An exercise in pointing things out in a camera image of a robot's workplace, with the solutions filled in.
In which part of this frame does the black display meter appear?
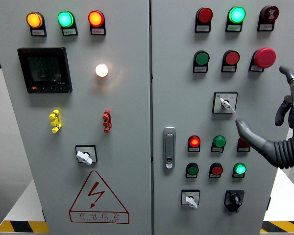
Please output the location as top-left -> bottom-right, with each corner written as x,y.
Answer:
17,47 -> 73,94

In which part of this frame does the small white-handled turn switch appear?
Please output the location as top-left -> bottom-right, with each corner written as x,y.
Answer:
181,189 -> 201,210

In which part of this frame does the small red lit lamp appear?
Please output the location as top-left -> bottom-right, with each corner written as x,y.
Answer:
187,135 -> 201,153

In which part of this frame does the yellow round lamp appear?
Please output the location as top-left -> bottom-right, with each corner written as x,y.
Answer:
26,11 -> 48,37

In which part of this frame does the red unlit round lamp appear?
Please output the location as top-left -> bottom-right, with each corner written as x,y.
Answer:
195,7 -> 214,33

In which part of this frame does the small red push button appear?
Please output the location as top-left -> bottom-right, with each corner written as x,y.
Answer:
236,137 -> 251,153
208,162 -> 224,179

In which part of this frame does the small green lit lamp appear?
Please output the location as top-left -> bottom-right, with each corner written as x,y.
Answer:
232,162 -> 247,179

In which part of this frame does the small green push button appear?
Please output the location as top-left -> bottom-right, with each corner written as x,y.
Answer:
210,135 -> 227,153
185,162 -> 200,179

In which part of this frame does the red warning triangle sticker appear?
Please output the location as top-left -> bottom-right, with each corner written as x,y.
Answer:
69,170 -> 130,225

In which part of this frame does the small yellow handle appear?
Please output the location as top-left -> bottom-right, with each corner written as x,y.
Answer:
49,109 -> 63,134

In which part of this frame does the white glowing lamp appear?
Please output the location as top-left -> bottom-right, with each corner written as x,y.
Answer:
95,63 -> 109,78

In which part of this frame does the black-handled turn switch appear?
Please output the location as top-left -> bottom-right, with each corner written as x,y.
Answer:
223,189 -> 245,213

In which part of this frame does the small red handle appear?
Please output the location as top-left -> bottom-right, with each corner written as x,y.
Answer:
102,109 -> 113,134

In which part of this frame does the large red stop button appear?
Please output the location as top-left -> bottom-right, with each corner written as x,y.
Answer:
248,47 -> 277,73

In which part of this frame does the silver door lock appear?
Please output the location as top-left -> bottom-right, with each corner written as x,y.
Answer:
163,126 -> 177,170

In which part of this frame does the pale grey cabinet door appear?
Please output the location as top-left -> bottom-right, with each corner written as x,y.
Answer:
0,0 -> 153,235
150,0 -> 294,235

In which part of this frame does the dark red buzzer lamp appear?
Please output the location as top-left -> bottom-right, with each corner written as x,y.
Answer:
257,5 -> 280,32

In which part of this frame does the orange-red lit lamp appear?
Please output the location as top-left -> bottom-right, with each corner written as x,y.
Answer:
87,10 -> 106,36

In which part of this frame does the large white-handled turn switch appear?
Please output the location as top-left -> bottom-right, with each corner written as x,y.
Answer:
74,144 -> 98,166

